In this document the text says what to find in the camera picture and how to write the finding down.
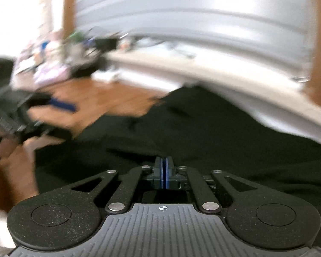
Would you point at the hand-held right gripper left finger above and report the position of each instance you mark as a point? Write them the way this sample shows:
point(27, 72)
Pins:
point(160, 174)

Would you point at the pink cloth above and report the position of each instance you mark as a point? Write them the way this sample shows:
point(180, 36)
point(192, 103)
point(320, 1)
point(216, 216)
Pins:
point(49, 72)

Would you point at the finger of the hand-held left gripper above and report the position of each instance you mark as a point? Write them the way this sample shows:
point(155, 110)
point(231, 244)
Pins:
point(63, 106)

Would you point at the black pants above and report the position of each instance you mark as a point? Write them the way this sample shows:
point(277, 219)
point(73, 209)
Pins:
point(216, 133)

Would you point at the green lid jar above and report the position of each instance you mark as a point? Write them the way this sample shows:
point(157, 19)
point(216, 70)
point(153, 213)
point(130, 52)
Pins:
point(75, 45)

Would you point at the cream window sill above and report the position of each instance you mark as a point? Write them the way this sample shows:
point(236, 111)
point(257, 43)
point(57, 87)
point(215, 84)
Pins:
point(216, 72)

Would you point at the white cloth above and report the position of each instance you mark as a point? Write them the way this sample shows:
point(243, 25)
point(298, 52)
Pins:
point(0, 230)

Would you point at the grey window blind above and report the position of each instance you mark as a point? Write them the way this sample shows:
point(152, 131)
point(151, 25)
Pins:
point(190, 10)

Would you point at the wooden window frame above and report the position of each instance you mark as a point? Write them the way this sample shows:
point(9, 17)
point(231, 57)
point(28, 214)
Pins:
point(319, 45)

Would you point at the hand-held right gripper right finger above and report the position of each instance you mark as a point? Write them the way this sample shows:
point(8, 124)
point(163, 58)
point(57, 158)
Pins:
point(169, 174)

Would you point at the black box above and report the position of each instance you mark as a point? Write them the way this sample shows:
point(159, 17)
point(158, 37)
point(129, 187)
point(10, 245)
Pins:
point(87, 68)

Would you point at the black power adapter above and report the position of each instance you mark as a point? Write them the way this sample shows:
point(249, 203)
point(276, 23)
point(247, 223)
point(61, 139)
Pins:
point(107, 44)

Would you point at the person's left hand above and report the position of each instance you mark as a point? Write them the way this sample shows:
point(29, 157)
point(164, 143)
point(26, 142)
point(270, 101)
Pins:
point(18, 163)

